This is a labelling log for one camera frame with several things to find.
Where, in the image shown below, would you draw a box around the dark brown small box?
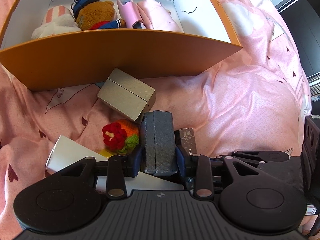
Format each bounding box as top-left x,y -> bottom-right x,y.
179,128 -> 197,155

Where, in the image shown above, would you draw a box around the dark grey case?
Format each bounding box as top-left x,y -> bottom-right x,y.
140,110 -> 177,177

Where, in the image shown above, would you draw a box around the gold grey gift box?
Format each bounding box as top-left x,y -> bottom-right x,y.
97,68 -> 156,122

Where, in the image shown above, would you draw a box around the brown teddy bear blue cap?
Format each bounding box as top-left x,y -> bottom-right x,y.
71,0 -> 126,31

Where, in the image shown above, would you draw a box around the white black plush toy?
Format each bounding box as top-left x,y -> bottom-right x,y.
31,5 -> 81,40

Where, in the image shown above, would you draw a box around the person's right hand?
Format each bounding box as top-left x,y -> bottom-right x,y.
298,215 -> 318,236

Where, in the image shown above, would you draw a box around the crocheted orange red fruit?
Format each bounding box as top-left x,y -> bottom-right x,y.
101,119 -> 139,154

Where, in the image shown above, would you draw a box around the pink bed duvet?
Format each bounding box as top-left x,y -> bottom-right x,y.
1,0 -> 311,239

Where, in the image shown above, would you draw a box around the orange cardboard storage box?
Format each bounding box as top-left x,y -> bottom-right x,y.
1,0 -> 242,92

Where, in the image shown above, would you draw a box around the pink wallet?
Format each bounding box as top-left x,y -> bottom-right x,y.
117,0 -> 146,29

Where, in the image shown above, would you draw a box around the pink satin pouch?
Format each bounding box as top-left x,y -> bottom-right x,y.
137,0 -> 183,33

